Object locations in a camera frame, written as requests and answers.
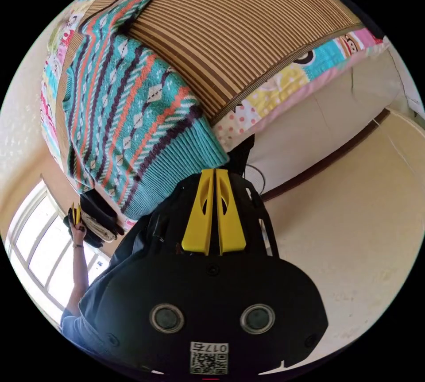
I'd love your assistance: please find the person's body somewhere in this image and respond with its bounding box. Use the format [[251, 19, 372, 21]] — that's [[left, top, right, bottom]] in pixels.
[[59, 135, 257, 358]]

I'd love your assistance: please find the bed with woven mat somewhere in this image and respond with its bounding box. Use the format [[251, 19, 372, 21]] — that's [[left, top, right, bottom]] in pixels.
[[39, 0, 412, 223]]

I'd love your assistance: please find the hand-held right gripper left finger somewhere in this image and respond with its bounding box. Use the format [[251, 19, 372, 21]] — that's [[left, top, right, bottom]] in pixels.
[[181, 169, 215, 255]]

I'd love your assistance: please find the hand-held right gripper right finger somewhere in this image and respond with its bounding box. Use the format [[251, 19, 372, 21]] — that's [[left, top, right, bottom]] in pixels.
[[215, 169, 247, 255]]

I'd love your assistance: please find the window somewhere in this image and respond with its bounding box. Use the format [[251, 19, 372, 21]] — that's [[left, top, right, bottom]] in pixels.
[[4, 180, 112, 315]]

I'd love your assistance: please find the person's left forearm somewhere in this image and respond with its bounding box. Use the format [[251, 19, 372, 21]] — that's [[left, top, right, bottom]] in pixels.
[[66, 244, 89, 315]]

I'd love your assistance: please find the person's left hand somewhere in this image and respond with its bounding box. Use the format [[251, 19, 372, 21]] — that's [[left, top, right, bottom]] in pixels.
[[71, 224, 88, 247]]

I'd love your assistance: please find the green patterned sweater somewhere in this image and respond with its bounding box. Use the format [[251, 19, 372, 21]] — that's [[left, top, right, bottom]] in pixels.
[[62, 0, 230, 220]]

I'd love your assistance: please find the pile of clothes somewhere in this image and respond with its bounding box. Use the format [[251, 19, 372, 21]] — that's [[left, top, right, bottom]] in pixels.
[[79, 189, 125, 247]]

